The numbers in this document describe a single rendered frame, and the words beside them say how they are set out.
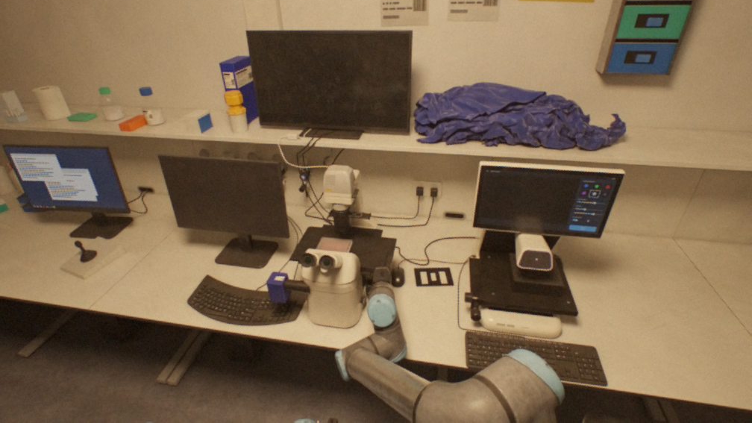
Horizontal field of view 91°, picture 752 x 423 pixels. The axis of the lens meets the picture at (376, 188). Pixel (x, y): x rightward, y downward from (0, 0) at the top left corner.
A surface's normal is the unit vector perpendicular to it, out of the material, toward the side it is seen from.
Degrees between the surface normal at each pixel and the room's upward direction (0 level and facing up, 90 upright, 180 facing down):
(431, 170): 90
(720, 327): 0
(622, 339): 0
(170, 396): 0
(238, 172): 86
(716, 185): 90
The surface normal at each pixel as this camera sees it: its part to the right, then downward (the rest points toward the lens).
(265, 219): -0.18, 0.43
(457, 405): -0.43, -0.67
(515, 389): 0.14, -0.69
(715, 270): -0.02, -0.87
